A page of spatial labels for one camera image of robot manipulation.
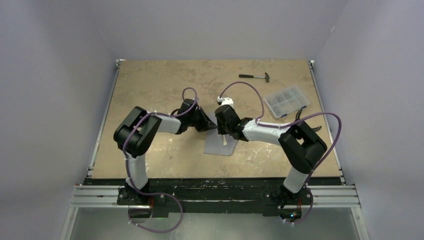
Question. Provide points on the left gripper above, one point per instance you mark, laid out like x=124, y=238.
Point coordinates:
x=205, y=125

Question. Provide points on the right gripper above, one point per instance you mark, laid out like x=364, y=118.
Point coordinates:
x=222, y=130

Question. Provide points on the cream letter paper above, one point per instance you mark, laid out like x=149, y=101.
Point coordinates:
x=224, y=140

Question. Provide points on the grey envelope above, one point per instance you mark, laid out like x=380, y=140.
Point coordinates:
x=213, y=144

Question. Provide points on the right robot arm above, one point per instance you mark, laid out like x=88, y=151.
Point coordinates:
x=301, y=145

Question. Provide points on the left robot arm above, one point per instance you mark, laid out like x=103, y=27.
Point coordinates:
x=137, y=131

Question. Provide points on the clear plastic screw box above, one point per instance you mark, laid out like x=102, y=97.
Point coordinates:
x=286, y=101

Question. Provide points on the black handled hammer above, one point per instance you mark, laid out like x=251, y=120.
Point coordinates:
x=266, y=76

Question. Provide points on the black base frame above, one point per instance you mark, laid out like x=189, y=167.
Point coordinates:
x=211, y=196

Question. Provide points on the aluminium rail frame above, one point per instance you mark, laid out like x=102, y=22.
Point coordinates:
x=161, y=86

